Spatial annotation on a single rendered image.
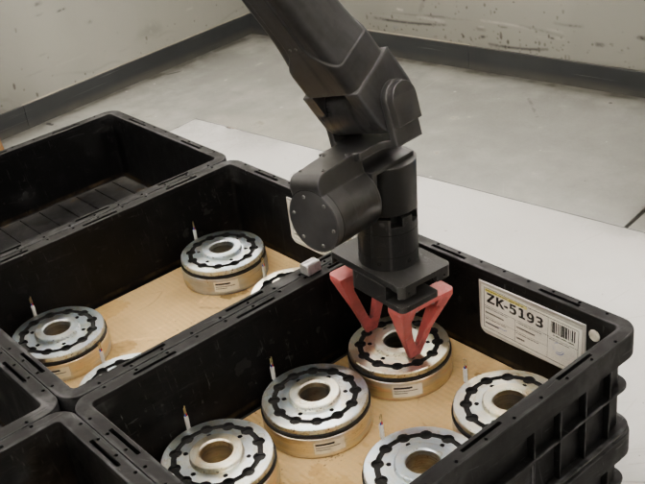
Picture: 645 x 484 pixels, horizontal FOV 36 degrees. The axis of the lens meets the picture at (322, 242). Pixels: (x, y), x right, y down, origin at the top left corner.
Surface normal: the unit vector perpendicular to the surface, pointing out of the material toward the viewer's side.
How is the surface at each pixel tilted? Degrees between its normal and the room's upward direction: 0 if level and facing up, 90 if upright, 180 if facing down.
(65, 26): 90
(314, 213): 88
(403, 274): 2
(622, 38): 90
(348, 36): 65
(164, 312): 0
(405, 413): 0
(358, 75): 78
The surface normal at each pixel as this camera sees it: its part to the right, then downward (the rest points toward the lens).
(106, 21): 0.75, 0.25
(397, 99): 0.70, 0.04
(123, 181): -0.11, -0.87
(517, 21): -0.65, 0.43
